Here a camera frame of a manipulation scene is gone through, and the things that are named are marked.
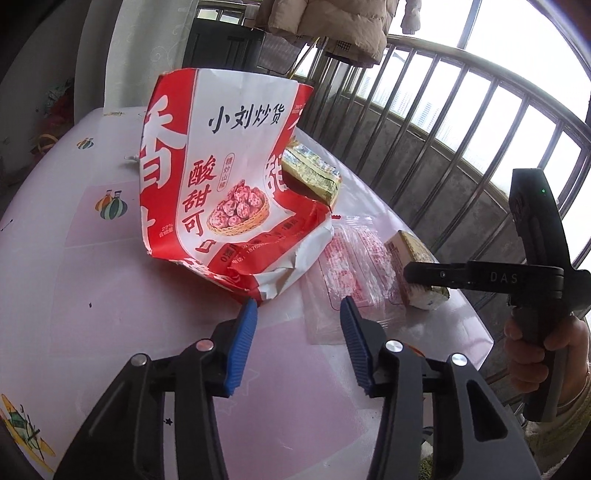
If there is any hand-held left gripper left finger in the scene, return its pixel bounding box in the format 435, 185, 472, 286
53, 298, 259, 480

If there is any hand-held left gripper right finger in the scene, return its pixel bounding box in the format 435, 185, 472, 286
339, 295, 542, 480

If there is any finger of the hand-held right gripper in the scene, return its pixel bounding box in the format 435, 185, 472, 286
403, 261, 469, 289

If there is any yellow snack packet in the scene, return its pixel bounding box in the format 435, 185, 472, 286
281, 141, 343, 207
385, 230, 451, 311

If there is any red white snack bag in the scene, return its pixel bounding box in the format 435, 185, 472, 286
139, 68, 334, 305

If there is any person's right forearm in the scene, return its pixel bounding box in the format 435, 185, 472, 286
526, 369, 591, 472

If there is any person's right hand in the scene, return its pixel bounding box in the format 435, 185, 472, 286
505, 315, 591, 407

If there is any clear plastic wrapper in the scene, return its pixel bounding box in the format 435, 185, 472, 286
299, 219, 407, 346

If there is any metal balcony railing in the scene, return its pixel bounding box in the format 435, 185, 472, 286
286, 32, 591, 407

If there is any grey mesh rack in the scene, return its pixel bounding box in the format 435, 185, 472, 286
261, 34, 308, 77

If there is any beige down jacket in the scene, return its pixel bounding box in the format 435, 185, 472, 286
254, 0, 423, 68

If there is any pile of colourful bags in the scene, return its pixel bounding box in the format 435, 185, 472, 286
28, 80, 77, 162

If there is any dark cabinet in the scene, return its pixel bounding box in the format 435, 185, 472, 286
182, 18, 266, 84

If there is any white lace curtain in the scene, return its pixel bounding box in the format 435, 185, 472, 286
134, 0, 197, 81

